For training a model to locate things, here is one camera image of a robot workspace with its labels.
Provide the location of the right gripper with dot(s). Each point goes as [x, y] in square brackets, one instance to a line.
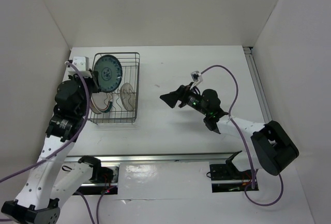
[182, 93]

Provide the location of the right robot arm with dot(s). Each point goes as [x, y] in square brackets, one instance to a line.
[267, 146]

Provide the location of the white plate teal red rim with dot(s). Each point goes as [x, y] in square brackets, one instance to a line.
[103, 102]

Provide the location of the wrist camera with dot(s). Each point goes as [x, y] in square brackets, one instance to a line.
[81, 63]
[196, 78]

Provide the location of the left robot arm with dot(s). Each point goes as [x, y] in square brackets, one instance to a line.
[42, 197]

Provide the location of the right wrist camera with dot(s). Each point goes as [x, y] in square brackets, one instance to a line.
[196, 78]

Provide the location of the blue floral plate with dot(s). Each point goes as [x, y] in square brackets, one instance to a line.
[110, 73]

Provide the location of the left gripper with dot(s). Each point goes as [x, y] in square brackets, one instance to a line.
[94, 79]

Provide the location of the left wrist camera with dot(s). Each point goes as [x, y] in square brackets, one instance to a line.
[81, 63]

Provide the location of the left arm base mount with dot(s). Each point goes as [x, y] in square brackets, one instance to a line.
[104, 178]

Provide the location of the aluminium rail frame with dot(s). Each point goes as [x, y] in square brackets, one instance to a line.
[160, 129]

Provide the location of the clear glass plate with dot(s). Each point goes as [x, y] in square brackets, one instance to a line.
[128, 97]

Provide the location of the orange sunburst plate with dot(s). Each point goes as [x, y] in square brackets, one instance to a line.
[93, 108]

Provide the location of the grey wire dish rack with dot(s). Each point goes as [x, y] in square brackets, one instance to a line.
[130, 62]

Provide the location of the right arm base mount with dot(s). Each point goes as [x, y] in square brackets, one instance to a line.
[225, 177]

